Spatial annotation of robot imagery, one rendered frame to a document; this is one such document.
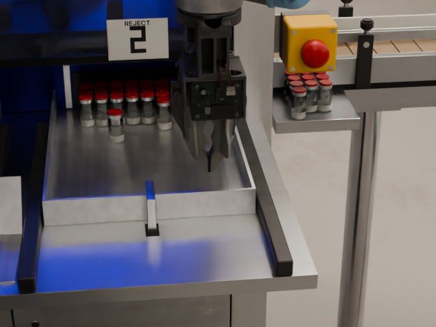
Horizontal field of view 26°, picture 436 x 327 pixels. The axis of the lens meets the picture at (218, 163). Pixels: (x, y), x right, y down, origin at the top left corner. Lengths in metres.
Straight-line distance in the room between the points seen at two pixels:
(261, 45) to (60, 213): 0.40
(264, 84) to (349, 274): 0.51
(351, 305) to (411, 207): 1.22
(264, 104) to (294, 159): 1.83
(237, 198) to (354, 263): 0.62
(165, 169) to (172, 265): 0.23
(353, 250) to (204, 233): 0.64
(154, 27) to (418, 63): 0.46
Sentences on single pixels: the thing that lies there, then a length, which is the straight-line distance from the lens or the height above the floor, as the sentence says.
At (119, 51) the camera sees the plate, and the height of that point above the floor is 1.00.
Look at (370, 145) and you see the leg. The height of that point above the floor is 0.76.
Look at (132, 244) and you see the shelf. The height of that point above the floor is 0.88.
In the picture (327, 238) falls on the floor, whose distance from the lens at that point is 2.80.
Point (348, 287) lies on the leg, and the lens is 1.79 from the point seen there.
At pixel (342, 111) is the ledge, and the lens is 1.46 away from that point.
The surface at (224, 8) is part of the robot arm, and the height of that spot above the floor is 1.16.
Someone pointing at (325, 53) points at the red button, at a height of 1.00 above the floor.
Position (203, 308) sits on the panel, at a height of 0.55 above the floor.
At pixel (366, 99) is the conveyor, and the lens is 1.56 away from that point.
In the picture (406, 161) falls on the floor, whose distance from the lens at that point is 3.26.
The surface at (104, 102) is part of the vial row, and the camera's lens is 1.39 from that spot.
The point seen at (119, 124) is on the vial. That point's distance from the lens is 1.34.
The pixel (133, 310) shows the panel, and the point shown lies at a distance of 1.57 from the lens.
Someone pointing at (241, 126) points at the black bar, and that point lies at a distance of 1.36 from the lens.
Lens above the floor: 1.48
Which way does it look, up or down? 28 degrees down
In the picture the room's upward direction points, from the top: straight up
